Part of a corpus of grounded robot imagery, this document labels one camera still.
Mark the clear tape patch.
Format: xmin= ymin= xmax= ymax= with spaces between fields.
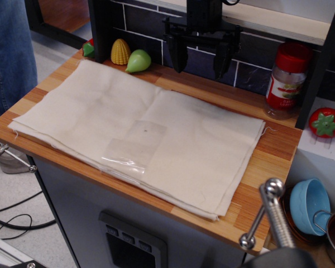
xmin=100 ymin=120 xmax=167 ymax=179

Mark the right metal clamp screw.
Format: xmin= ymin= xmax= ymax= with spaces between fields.
xmin=239 ymin=178 xmax=296 ymax=251

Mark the red toy tomato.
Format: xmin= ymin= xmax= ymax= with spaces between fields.
xmin=309 ymin=107 xmax=335 ymax=138

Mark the metal clamp screw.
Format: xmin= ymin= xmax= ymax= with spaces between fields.
xmin=239 ymin=178 xmax=296 ymax=251
xmin=0 ymin=143 xmax=37 ymax=174

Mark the grey shoe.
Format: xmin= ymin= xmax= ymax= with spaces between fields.
xmin=0 ymin=149 xmax=29 ymax=174

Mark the grey toy oven cabinet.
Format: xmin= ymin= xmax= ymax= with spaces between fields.
xmin=32 ymin=158 xmax=245 ymax=267

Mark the blue plastic bowl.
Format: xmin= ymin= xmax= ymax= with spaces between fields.
xmin=290 ymin=178 xmax=331 ymax=236

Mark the green toy pear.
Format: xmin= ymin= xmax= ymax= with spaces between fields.
xmin=125 ymin=49 xmax=151 ymax=73

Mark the black vertical post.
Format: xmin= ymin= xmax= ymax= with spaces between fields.
xmin=88 ymin=0 xmax=114 ymax=63

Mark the yellow toy corn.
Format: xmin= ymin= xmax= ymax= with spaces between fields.
xmin=111 ymin=39 xmax=131 ymax=65

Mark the black floor cable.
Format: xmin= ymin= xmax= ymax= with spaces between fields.
xmin=0 ymin=190 xmax=56 ymax=241

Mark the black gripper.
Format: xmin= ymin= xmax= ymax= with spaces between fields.
xmin=163 ymin=1 xmax=242 ymax=80

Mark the person leg in jeans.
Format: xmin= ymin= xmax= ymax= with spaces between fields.
xmin=0 ymin=1 xmax=38 ymax=116

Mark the red lid spice jar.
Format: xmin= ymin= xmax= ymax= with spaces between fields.
xmin=265 ymin=41 xmax=313 ymax=120

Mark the cream folded cloth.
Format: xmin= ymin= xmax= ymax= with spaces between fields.
xmin=9 ymin=60 xmax=265 ymax=221

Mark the black right shelf post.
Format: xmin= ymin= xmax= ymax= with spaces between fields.
xmin=295 ymin=13 xmax=335 ymax=130

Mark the left metal clamp screw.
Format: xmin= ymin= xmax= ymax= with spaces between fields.
xmin=0 ymin=143 xmax=37 ymax=174

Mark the wooden upper shelf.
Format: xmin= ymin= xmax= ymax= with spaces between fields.
xmin=111 ymin=0 xmax=335 ymax=47

